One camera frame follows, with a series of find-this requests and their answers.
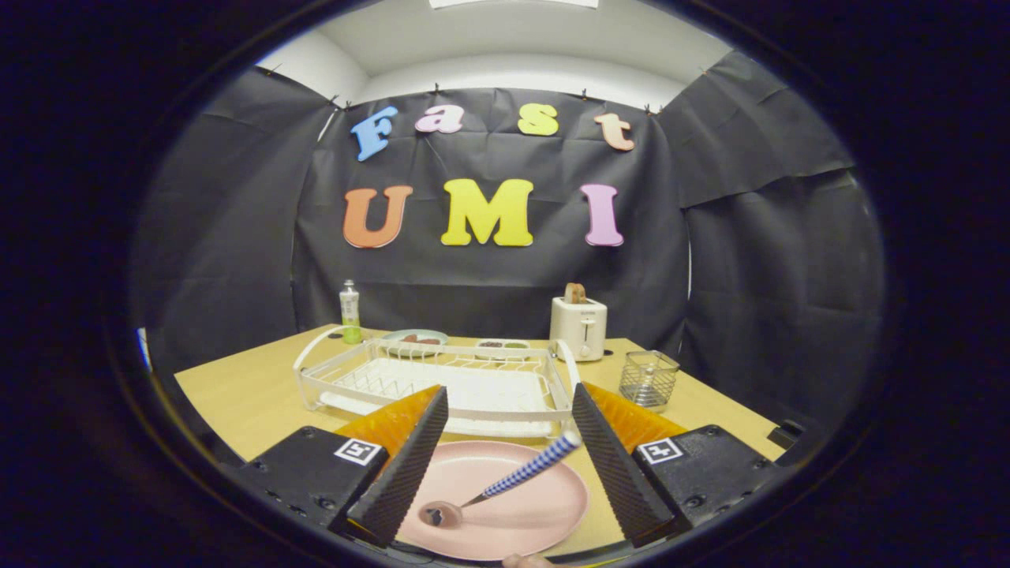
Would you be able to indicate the white toaster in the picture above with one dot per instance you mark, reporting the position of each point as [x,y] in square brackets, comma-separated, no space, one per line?
[578,327]

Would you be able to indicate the small black holder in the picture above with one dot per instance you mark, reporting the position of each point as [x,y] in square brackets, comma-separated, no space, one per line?
[785,435]

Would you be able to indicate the pale green plate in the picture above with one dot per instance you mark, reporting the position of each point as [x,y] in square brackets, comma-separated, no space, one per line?
[394,347]

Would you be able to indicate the white ribbed drain mat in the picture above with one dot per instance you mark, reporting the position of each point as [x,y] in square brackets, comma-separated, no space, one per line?
[489,390]

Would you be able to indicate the green capped clear bottle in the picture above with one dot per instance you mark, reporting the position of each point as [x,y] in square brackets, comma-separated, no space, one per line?
[349,312]

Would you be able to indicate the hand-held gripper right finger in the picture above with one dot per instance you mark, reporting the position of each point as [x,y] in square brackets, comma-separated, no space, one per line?
[611,465]

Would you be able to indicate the divided white condiment tray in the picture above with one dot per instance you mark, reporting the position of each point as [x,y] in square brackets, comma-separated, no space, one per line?
[503,351]

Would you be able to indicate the pink plate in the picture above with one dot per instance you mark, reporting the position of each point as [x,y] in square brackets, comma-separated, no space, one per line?
[529,517]

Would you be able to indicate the ceiling light panel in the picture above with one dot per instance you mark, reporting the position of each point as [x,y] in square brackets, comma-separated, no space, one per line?
[513,3]

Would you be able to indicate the brown bread slice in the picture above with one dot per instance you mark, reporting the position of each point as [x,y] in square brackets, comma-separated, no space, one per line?
[575,293]

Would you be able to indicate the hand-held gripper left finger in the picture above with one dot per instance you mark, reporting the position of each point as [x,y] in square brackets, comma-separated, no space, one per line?
[402,473]

